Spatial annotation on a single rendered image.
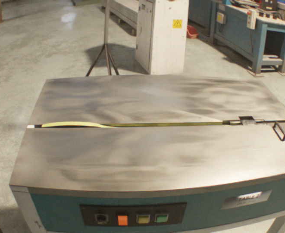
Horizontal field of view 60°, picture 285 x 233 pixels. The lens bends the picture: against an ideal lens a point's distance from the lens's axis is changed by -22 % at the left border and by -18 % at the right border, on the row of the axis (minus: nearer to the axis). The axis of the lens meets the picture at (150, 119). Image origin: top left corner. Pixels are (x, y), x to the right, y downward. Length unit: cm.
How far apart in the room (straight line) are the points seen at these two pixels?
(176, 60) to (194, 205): 229
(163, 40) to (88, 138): 206
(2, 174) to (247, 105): 148
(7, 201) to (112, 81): 99
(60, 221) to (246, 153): 53
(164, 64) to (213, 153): 215
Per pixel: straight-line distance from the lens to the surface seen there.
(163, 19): 267
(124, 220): 68
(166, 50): 278
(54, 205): 68
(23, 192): 67
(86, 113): 86
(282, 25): 346
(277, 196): 83
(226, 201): 73
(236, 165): 72
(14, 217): 157
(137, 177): 65
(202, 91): 101
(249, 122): 90
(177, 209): 69
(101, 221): 68
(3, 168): 188
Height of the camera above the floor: 119
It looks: 33 degrees down
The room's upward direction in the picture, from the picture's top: 4 degrees clockwise
